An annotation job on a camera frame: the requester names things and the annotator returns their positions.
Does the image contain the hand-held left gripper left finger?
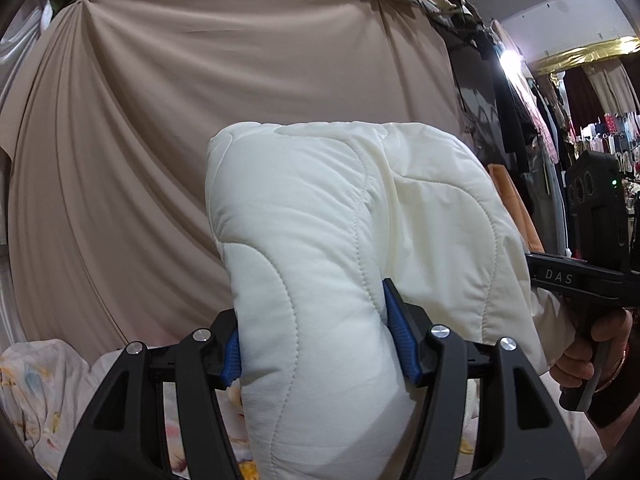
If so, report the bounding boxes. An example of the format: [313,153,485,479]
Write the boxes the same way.
[57,308,257,480]

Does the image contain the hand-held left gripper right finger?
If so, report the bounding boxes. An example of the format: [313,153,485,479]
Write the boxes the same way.
[382,278,586,480]

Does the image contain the white quilted jacket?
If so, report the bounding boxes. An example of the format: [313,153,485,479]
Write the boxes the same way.
[205,121,576,480]

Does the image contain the person's right forearm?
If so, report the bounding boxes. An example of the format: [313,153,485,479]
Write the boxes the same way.
[587,355,640,430]

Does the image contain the rack of colourful clothes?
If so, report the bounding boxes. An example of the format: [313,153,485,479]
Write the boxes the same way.
[577,109,640,196]

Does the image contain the hanging dark clothes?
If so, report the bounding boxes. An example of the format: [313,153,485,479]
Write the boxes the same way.
[432,7,568,173]

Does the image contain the person's right hand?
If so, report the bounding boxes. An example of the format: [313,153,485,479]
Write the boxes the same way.
[550,306,636,401]

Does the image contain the orange cloth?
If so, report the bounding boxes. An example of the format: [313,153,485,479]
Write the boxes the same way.
[487,162,544,257]

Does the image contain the gold fabric trim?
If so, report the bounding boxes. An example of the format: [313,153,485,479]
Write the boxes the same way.
[531,35,640,75]

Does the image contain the orange bangle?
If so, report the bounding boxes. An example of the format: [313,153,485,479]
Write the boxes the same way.
[597,349,629,393]

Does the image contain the floral fleece blanket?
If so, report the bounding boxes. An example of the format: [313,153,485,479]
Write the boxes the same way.
[0,338,608,480]

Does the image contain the beige bed sheet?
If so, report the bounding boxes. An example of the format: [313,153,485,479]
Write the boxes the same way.
[0,0,468,352]

